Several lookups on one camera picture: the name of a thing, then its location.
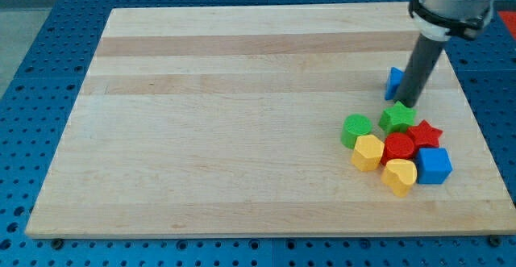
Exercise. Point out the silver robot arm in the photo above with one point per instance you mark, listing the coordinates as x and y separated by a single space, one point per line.
439 20

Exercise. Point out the yellow heart block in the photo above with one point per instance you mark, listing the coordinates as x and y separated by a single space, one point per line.
399 175

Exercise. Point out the wooden board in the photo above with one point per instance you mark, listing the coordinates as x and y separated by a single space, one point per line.
224 121

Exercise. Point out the green cylinder block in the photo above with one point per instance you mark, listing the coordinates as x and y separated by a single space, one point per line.
354 125

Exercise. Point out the yellow hexagon block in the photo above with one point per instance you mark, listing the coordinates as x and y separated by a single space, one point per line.
367 153

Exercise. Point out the green star block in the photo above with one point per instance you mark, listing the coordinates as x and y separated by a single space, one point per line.
397 118

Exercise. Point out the red cylinder block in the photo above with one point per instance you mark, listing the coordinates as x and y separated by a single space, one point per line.
398 146

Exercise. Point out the blue triangle block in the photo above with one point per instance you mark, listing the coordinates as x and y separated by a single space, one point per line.
393 82

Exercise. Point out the red star block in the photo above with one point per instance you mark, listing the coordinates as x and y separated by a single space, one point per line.
424 135

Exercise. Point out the blue cube block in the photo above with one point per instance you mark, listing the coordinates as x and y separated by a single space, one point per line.
433 165

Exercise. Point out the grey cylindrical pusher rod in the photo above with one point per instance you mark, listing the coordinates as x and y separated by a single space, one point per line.
422 61

